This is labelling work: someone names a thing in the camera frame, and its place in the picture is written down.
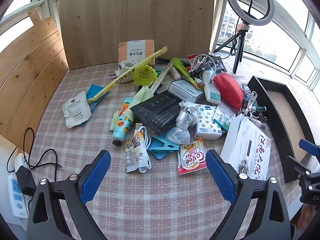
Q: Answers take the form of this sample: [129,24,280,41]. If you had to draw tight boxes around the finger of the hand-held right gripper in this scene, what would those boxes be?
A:
[291,158,316,180]
[299,139,320,157]

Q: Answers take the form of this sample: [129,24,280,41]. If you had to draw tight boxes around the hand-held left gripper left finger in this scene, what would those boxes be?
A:
[26,149,112,240]

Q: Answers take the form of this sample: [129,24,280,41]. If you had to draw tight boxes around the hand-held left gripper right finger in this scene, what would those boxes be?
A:
[205,149,292,240]

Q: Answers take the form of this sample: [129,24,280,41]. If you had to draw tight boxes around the black rectangular tray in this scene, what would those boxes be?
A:
[246,76,316,183]

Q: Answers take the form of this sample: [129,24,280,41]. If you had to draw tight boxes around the white printed cardboard box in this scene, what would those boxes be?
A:
[220,115,272,180]

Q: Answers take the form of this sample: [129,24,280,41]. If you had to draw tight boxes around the star-print tissue pack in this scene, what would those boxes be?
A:
[194,104,222,140]

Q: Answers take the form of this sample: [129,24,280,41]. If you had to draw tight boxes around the clear plastic bag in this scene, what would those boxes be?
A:
[165,101,198,145]

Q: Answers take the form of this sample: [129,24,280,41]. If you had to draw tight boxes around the white lotion tube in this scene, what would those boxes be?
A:
[202,69,222,105]

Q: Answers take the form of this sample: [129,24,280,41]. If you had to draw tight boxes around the red fabric pouch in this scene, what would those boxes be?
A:
[213,72,245,110]

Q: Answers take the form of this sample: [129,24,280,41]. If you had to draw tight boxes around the silver tin box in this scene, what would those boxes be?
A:
[168,80,204,103]

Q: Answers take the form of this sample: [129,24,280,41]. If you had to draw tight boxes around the small pink bottle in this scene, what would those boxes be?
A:
[250,117,268,130]

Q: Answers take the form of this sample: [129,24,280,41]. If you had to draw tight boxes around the fruit-print hand cream tube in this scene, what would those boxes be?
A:
[112,97,135,146]

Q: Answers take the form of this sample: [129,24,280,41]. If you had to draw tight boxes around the green white packet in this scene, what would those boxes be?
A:
[214,104,235,130]

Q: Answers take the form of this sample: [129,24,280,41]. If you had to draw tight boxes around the blue plastic clip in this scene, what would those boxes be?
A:
[147,148,180,160]
[149,135,180,151]

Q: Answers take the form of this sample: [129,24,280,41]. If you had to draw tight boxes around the white paper packet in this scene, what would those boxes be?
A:
[62,91,92,128]

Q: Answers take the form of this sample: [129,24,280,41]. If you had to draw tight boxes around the black foil sachet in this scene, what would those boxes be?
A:
[130,90,181,122]
[140,101,183,136]

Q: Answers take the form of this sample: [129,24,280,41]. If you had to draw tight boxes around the white power strip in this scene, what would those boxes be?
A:
[7,152,29,218]

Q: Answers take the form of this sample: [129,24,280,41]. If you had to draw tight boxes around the blue plastic packet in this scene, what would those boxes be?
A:
[85,84,107,113]

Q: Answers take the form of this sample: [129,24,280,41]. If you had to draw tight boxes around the light green cloth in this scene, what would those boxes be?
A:
[110,85,157,133]

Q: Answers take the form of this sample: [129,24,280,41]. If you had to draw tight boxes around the long yellow plastic packet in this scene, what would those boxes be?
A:
[86,45,168,103]

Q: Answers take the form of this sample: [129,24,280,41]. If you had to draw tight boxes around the grey foil sachet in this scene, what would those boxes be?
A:
[212,57,227,73]

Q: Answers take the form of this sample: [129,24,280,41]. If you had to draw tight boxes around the green squeeze pouch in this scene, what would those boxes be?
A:
[171,57,203,90]

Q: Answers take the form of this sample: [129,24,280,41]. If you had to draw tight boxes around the yellow-green shuttlecock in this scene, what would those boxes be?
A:
[132,65,158,85]

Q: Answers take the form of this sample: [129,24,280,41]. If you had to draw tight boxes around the white plug adapter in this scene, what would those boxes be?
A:
[109,60,140,83]

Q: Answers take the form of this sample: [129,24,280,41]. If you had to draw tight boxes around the sleeved wooden chopsticks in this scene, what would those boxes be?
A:
[150,62,173,93]

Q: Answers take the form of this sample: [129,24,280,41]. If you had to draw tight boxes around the silver metal clip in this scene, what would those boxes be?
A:
[190,55,215,74]

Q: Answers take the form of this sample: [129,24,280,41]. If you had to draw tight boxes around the black tripod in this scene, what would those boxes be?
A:
[214,22,250,74]

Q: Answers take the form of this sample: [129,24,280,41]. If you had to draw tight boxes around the light wooden plank panel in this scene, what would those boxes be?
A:
[0,16,69,140]

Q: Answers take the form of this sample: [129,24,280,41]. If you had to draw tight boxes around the orange tissue pack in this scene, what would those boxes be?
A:
[119,39,155,64]

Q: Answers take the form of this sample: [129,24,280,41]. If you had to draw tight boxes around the large cardboard panel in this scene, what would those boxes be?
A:
[59,0,215,71]

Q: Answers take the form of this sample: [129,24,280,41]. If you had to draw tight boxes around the black power adapter with cable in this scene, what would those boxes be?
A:
[7,127,60,195]

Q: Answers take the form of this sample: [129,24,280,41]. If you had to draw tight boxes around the long white cable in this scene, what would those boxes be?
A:
[196,54,218,85]

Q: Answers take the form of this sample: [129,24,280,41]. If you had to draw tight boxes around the white ring light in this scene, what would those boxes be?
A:
[224,0,275,27]

